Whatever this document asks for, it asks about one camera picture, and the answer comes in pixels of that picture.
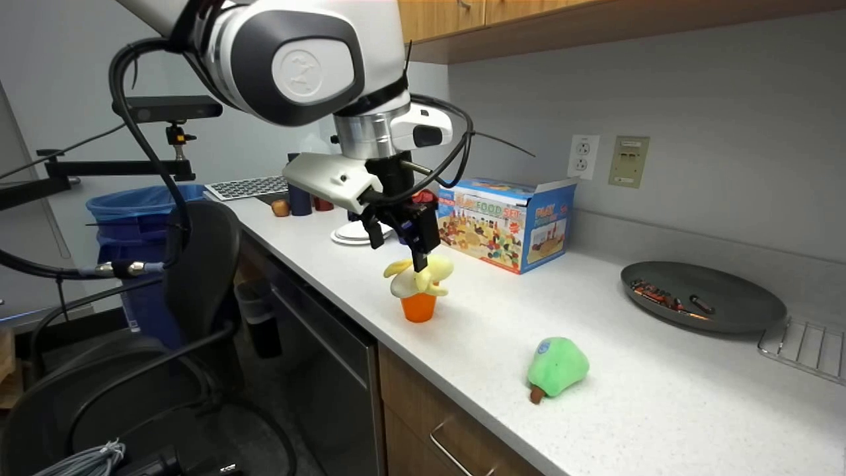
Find green plushie with brown stem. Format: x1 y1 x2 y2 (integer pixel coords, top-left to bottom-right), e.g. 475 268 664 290
525 337 591 407

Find orange plastic cup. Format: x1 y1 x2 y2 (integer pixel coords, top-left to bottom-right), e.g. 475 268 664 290
400 290 441 325

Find black dishwasher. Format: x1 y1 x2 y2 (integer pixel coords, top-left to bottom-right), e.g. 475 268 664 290
266 268 386 476

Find wooden cabinet drawer front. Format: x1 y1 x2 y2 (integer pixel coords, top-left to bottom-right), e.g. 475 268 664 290
376 345 544 476

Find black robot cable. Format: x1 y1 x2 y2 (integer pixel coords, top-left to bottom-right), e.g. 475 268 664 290
0 38 232 286

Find colourful toy box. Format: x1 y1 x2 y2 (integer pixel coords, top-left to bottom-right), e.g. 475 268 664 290
437 178 579 276

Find beige wall switch plate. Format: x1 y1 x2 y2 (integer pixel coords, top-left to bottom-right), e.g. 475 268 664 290
606 133 653 190

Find white plate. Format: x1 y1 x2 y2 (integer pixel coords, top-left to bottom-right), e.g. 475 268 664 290
327 219 377 248

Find wooden upper cabinet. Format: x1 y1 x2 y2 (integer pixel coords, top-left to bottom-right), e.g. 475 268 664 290
394 0 846 67

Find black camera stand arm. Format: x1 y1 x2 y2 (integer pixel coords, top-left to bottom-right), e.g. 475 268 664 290
0 121 199 214

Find black office chair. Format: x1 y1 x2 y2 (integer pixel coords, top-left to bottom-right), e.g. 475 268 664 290
0 199 298 476

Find metal drawer handle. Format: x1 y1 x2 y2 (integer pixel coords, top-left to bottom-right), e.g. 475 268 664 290
427 434 475 476

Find dark grey round plate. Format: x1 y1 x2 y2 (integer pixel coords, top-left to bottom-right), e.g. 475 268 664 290
619 260 791 339

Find wire dish rack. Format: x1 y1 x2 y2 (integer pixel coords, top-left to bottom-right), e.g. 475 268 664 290
757 313 846 388

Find dark blue bottle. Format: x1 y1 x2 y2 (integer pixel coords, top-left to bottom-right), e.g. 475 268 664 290
285 182 314 219

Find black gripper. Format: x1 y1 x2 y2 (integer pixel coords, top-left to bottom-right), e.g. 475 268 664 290
360 153 441 272

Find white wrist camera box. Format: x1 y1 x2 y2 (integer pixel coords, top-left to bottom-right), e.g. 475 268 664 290
283 153 389 216

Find grey cloth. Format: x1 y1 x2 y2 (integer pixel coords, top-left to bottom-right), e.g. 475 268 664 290
35 440 129 476

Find blue trash bin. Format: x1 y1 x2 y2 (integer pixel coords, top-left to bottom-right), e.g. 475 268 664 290
85 182 209 352

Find yellow banana plushie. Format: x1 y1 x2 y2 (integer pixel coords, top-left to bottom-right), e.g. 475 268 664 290
381 252 457 301

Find red food bits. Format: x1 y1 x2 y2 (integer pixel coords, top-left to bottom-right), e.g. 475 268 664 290
632 281 718 322

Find white wall outlet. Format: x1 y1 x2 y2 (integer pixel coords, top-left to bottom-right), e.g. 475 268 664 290
566 133 602 182

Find grey keyboard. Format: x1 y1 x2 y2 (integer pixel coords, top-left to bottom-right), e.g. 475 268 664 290
204 171 291 207

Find black camera on stand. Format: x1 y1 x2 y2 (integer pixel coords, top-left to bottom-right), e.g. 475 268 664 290
114 93 224 124

